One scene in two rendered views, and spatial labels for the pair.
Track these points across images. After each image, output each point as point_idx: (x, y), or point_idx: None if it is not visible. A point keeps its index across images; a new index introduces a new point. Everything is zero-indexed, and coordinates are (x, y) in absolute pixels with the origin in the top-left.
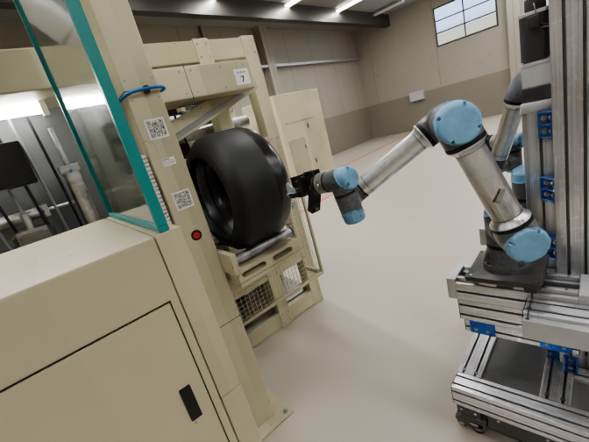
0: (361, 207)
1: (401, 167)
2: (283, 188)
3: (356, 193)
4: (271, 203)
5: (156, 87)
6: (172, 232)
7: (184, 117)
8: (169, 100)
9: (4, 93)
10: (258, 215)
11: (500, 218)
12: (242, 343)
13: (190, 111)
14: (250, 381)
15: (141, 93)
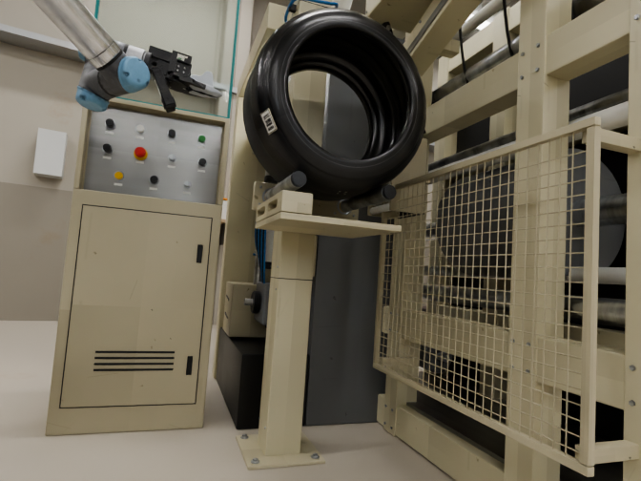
0: (78, 84)
1: (39, 8)
2: (251, 92)
3: (84, 66)
4: (247, 114)
5: (290, 2)
6: None
7: (423, 16)
8: (377, 3)
9: (258, 47)
10: (245, 130)
11: None
12: (272, 316)
13: (430, 4)
14: (266, 373)
15: (294, 13)
